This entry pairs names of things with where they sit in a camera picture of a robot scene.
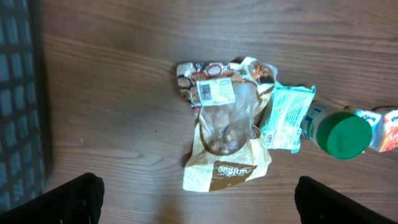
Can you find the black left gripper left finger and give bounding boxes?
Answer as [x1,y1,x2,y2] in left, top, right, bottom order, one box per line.
[1,172,104,224]

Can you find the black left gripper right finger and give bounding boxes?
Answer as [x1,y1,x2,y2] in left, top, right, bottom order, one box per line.
[294,176,397,224]

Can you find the green lid jar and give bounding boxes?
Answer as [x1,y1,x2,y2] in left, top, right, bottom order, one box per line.
[301,101,373,159]

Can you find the teal wipes pouch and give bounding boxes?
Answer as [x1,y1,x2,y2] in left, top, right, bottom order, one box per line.
[259,82,317,154]

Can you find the orange tissue pack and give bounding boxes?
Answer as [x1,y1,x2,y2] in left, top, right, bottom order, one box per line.
[371,106,397,152]

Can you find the teal tissue pack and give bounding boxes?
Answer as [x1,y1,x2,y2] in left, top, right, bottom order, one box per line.
[355,110,382,147]

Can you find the brown white snack bag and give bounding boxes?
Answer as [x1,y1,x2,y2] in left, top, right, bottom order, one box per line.
[176,57,278,192]

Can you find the dark mesh basket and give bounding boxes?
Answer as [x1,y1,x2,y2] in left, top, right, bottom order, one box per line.
[1,0,53,213]

